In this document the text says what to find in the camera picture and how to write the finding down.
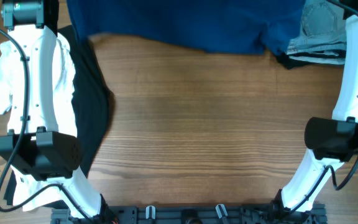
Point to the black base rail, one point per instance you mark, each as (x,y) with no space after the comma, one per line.
(245,214)

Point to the black garment under shirts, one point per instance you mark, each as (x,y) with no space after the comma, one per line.
(90,98)

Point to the folded light blue jeans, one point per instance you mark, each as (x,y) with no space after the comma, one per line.
(322,28)

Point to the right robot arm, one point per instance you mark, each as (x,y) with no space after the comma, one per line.
(331,144)

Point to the blue polo shirt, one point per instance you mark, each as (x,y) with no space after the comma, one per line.
(216,26)

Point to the white shirt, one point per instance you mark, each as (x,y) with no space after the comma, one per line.
(63,74)

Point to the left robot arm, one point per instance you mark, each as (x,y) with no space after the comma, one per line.
(45,161)

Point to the folded black garment under jeans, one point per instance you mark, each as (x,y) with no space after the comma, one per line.
(327,57)

